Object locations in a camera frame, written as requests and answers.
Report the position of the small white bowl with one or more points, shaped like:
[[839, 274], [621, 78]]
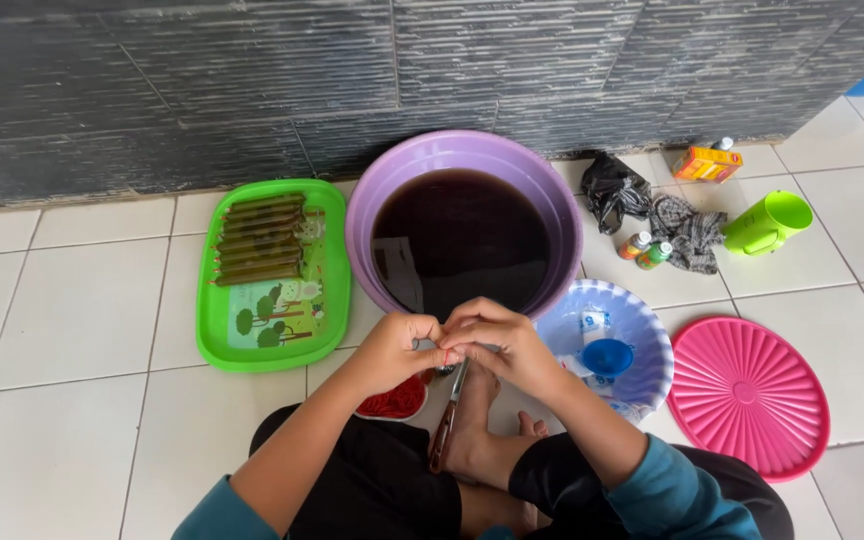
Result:
[[372, 415]]

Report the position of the pack of clear plastic bags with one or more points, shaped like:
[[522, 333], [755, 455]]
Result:
[[595, 321]]

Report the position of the blue scalloped plastic bowl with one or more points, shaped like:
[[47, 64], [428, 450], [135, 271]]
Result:
[[646, 330]]

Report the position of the person's right hand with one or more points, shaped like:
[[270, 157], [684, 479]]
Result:
[[518, 352]]

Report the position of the green plastic tray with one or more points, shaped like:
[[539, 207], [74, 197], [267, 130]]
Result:
[[211, 319]]

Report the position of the person's left fingers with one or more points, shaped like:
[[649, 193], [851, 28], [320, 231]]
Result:
[[421, 334]]

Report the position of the person's left hand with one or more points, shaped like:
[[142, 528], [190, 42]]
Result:
[[391, 352]]

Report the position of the grey checked cloth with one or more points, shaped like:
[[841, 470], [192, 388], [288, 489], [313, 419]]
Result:
[[691, 232]]

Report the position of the person's right fingers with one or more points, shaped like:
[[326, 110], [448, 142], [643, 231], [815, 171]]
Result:
[[473, 330]]

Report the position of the dark brown liquid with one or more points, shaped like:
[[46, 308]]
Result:
[[469, 232]]

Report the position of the orange cardboard box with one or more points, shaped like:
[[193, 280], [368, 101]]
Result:
[[706, 165]]

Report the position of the red rubber band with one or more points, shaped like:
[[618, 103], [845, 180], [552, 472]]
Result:
[[445, 354]]

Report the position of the small green label bottle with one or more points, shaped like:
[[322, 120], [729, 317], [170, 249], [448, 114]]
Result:
[[654, 256]]

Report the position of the white capped bottle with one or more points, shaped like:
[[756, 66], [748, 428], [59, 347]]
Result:
[[723, 144]]

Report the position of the pink ribbed round lid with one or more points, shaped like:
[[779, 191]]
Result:
[[747, 394]]

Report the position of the person's legs in black trousers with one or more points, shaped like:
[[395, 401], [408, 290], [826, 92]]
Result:
[[372, 480]]

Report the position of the black plastic bag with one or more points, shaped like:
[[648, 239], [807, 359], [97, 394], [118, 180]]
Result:
[[612, 191]]

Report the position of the row of filled ice pops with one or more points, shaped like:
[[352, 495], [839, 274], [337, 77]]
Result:
[[259, 240]]

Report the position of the brown ice pop tube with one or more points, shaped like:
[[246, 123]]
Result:
[[445, 429]]

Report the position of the pile of red rubber bands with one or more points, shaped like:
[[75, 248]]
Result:
[[398, 397]]

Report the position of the small orange label bottle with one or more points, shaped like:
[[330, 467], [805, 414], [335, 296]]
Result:
[[633, 246]]

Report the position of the person's bare foot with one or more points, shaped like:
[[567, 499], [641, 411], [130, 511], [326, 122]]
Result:
[[477, 442]]

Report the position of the green plastic jug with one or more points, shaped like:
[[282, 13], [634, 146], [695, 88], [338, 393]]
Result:
[[766, 225]]

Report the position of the loose clear plastic bags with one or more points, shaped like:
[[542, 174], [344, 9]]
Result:
[[627, 409]]

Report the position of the small blue funnel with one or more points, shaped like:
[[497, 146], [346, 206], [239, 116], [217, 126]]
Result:
[[606, 358]]

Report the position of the purple plastic basin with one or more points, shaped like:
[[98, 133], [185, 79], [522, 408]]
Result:
[[469, 147]]

